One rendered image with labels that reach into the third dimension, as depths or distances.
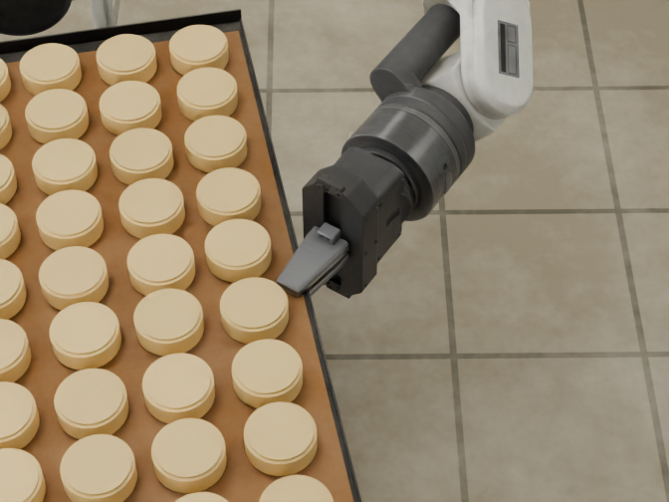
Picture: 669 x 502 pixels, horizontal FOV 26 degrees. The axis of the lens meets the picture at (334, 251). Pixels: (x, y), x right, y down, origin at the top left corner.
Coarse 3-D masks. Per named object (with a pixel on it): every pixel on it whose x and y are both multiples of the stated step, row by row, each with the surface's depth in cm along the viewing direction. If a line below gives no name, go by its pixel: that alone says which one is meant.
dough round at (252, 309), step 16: (240, 288) 106; (256, 288) 106; (272, 288) 106; (224, 304) 105; (240, 304) 105; (256, 304) 105; (272, 304) 105; (288, 304) 106; (224, 320) 105; (240, 320) 104; (256, 320) 104; (272, 320) 104; (288, 320) 106; (240, 336) 105; (256, 336) 104; (272, 336) 105
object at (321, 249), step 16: (304, 240) 110; (320, 240) 110; (336, 240) 110; (304, 256) 109; (320, 256) 109; (336, 256) 110; (288, 272) 108; (304, 272) 108; (320, 272) 109; (288, 288) 108; (304, 288) 108
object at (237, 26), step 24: (144, 24) 126; (168, 24) 127; (192, 24) 127; (216, 24) 128; (240, 24) 128; (0, 48) 125; (24, 48) 125; (72, 48) 126; (96, 48) 126; (264, 120) 120; (288, 216) 113; (312, 312) 107; (336, 408) 102
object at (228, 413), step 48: (240, 48) 126; (96, 96) 122; (240, 96) 122; (96, 144) 118; (96, 192) 115; (192, 192) 115; (192, 240) 112; (288, 240) 112; (192, 288) 109; (48, 336) 106; (288, 336) 106; (48, 384) 103; (48, 432) 101; (144, 432) 101; (240, 432) 101; (336, 432) 101; (48, 480) 98; (144, 480) 98; (240, 480) 98; (336, 480) 98
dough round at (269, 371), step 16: (240, 352) 103; (256, 352) 103; (272, 352) 103; (288, 352) 103; (240, 368) 102; (256, 368) 102; (272, 368) 102; (288, 368) 102; (240, 384) 101; (256, 384) 101; (272, 384) 101; (288, 384) 101; (256, 400) 101; (272, 400) 101; (288, 400) 102
